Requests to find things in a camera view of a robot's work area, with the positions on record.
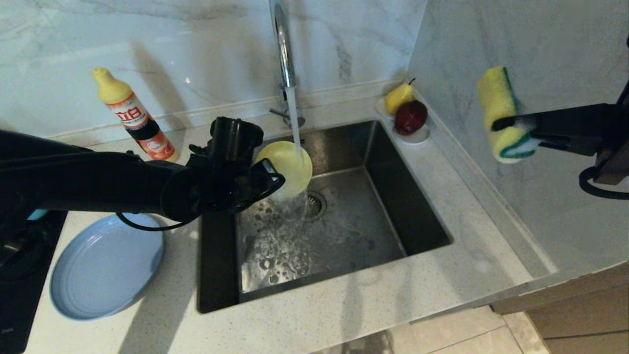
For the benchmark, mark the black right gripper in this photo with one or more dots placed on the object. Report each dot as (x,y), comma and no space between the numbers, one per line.
(614,162)

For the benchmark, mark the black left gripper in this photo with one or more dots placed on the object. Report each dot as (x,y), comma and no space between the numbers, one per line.
(226,187)

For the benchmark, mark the yellow bowl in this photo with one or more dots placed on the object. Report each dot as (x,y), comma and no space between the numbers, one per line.
(290,167)

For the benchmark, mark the green and yellow sponge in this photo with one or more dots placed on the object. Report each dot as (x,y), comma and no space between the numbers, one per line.
(496,98)

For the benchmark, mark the yellow dish soap bottle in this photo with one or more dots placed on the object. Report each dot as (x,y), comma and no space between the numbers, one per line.
(132,115)

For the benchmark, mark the grey-blue plate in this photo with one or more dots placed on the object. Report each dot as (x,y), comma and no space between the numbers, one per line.
(103,265)

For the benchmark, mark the teal bowl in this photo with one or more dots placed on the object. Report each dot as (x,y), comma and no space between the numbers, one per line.
(37,214)

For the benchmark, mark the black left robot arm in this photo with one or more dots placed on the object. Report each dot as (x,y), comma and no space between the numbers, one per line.
(98,182)

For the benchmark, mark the metal sink drain strainer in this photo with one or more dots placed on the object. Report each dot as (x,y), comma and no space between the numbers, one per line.
(319,204)

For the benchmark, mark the stainless steel sink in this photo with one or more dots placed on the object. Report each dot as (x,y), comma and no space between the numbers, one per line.
(368,221)

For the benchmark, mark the running water stream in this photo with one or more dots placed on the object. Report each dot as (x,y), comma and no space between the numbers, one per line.
(293,113)

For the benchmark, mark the chrome kitchen faucet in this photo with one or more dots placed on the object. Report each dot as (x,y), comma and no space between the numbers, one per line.
(283,49)

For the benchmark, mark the yellow pear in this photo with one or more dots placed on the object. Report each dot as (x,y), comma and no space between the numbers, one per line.
(398,97)

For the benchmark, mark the dark red apple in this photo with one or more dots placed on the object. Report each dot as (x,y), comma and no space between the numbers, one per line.
(411,117)

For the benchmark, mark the light wood cabinet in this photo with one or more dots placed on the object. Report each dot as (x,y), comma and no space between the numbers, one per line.
(580,319)

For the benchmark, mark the black induction cooktop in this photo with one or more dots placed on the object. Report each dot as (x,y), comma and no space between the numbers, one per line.
(19,305)

